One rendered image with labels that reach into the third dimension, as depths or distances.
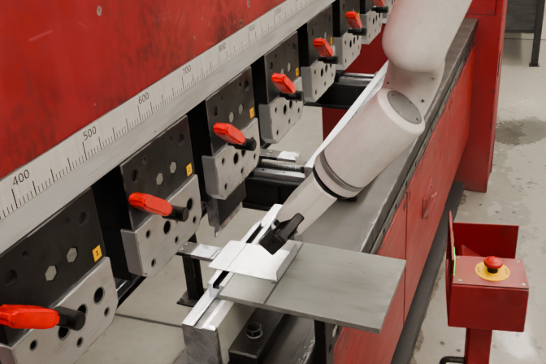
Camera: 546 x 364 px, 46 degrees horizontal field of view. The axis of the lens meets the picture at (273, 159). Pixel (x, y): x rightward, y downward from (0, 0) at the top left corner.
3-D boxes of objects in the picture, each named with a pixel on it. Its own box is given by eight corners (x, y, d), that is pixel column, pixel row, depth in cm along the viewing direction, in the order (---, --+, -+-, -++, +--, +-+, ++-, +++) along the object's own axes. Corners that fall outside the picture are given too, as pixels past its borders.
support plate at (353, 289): (379, 334, 95) (379, 329, 95) (219, 299, 105) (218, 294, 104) (406, 265, 110) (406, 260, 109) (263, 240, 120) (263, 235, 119)
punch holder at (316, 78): (312, 106, 128) (309, 23, 120) (272, 101, 131) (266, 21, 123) (335, 80, 140) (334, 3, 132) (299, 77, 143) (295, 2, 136)
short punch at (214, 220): (221, 238, 104) (214, 187, 100) (210, 236, 105) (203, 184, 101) (247, 207, 113) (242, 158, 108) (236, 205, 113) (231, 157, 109)
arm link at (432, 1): (443, -59, 91) (365, 124, 106) (405, -52, 78) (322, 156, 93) (503, -34, 88) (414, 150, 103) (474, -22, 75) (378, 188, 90)
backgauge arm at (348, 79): (384, 113, 233) (384, 75, 227) (225, 98, 257) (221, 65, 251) (389, 105, 240) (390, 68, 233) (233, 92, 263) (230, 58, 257)
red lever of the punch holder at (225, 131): (231, 121, 86) (257, 140, 95) (203, 119, 87) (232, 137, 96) (228, 134, 86) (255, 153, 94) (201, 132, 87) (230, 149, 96)
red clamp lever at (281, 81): (287, 71, 102) (305, 93, 111) (263, 70, 104) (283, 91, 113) (284, 83, 102) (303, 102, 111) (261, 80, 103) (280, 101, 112)
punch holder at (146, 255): (145, 287, 79) (122, 165, 71) (88, 274, 82) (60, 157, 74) (204, 223, 91) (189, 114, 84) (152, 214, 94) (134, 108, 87)
